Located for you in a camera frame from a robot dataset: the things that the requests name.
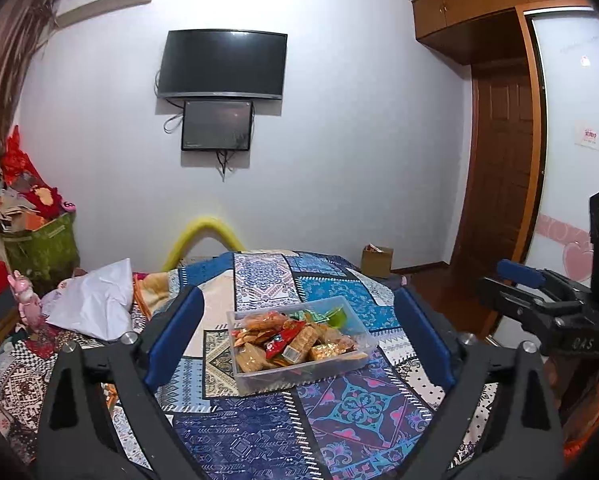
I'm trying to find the white air conditioner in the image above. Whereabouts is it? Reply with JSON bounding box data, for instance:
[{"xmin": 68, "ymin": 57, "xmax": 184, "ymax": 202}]
[{"xmin": 54, "ymin": 0, "xmax": 153, "ymax": 29}]

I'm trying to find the brown wooden door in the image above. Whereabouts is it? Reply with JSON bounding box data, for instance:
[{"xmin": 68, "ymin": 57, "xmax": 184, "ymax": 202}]
[{"xmin": 452, "ymin": 62, "xmax": 547, "ymax": 286}]

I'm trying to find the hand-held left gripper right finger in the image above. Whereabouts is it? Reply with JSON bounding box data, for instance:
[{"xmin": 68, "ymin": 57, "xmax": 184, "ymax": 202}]
[{"xmin": 393, "ymin": 287, "xmax": 565, "ymax": 480}]

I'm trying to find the wooden overhead cabinet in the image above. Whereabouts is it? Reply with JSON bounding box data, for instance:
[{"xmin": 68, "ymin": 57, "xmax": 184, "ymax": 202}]
[{"xmin": 412, "ymin": 0, "xmax": 595, "ymax": 66}]

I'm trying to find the patchwork blanket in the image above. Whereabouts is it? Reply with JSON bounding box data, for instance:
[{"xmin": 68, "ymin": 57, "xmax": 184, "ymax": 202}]
[{"xmin": 0, "ymin": 250, "xmax": 500, "ymax": 480}]

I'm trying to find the pile of mixed snacks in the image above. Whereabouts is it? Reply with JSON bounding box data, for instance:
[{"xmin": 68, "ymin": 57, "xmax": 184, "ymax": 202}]
[{"xmin": 230, "ymin": 296, "xmax": 370, "ymax": 376}]

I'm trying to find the beige curtain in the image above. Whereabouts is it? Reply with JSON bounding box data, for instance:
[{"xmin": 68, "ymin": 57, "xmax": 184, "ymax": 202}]
[{"xmin": 0, "ymin": 0, "xmax": 60, "ymax": 261}]

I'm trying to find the yellow foam tube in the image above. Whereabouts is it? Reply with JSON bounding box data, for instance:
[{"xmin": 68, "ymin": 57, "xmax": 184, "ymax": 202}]
[{"xmin": 162, "ymin": 215, "xmax": 245, "ymax": 272}]

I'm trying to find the cardboard box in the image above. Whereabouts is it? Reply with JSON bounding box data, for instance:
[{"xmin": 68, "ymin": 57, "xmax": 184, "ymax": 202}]
[{"xmin": 362, "ymin": 244, "xmax": 395, "ymax": 279}]

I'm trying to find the black monitor cable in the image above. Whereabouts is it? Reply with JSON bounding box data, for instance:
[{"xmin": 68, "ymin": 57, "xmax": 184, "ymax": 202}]
[{"xmin": 215, "ymin": 150, "xmax": 235, "ymax": 181}]

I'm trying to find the small black monitor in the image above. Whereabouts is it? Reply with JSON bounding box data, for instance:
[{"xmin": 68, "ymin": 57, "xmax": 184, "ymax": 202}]
[{"xmin": 180, "ymin": 100, "xmax": 255, "ymax": 152}]

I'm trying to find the black wall television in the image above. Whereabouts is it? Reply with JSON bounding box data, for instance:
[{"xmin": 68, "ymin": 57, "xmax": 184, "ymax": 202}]
[{"xmin": 156, "ymin": 30, "xmax": 288, "ymax": 101}]

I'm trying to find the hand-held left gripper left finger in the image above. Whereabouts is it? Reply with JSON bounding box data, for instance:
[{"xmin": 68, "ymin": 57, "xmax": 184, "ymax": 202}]
[{"xmin": 36, "ymin": 285, "xmax": 206, "ymax": 480}]

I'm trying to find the person's right forearm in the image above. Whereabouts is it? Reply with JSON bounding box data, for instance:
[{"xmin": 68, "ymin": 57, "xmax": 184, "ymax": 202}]
[{"xmin": 562, "ymin": 400, "xmax": 599, "ymax": 461}]

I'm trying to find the clear plastic container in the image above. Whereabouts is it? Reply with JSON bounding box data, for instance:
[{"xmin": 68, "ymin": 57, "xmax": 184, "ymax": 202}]
[{"xmin": 226, "ymin": 295, "xmax": 379, "ymax": 397}]

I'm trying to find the pink toy figure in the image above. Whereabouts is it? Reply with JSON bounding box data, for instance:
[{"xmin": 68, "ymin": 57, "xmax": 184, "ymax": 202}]
[{"xmin": 8, "ymin": 271, "xmax": 42, "ymax": 328}]

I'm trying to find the person's right hand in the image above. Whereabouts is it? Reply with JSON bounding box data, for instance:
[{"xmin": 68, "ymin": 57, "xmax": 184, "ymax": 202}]
[{"xmin": 544, "ymin": 355, "xmax": 599, "ymax": 438}]

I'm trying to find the television cable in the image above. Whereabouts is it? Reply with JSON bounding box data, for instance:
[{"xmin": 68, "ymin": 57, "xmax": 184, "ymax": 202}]
[{"xmin": 154, "ymin": 70, "xmax": 185, "ymax": 136}]

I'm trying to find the white wardrobe door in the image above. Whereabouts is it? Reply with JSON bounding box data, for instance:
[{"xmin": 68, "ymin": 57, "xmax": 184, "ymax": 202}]
[{"xmin": 524, "ymin": 7, "xmax": 599, "ymax": 286}]

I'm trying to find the white plastic bag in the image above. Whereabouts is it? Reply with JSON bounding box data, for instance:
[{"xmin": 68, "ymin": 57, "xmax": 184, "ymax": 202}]
[{"xmin": 44, "ymin": 258, "xmax": 134, "ymax": 342}]

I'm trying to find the orange fleece blanket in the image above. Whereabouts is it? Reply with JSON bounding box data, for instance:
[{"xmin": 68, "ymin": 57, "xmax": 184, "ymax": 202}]
[{"xmin": 132, "ymin": 271, "xmax": 182, "ymax": 318}]

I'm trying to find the green storage box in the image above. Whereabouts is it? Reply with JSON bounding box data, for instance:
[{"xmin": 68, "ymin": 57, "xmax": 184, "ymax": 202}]
[{"xmin": 2, "ymin": 212, "xmax": 80, "ymax": 296}]

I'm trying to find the red plush toy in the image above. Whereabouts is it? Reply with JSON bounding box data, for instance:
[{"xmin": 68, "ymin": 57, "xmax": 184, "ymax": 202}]
[{"xmin": 0, "ymin": 127, "xmax": 77, "ymax": 221}]

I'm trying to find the red white door sticker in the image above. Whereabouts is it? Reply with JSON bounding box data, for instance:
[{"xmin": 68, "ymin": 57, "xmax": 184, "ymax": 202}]
[{"xmin": 576, "ymin": 122, "xmax": 599, "ymax": 151}]

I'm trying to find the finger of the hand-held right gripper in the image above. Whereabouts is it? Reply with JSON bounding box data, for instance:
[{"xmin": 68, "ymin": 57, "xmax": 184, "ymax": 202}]
[
  {"xmin": 474, "ymin": 277, "xmax": 563, "ymax": 333},
  {"xmin": 497, "ymin": 259, "xmax": 583, "ymax": 292}
]

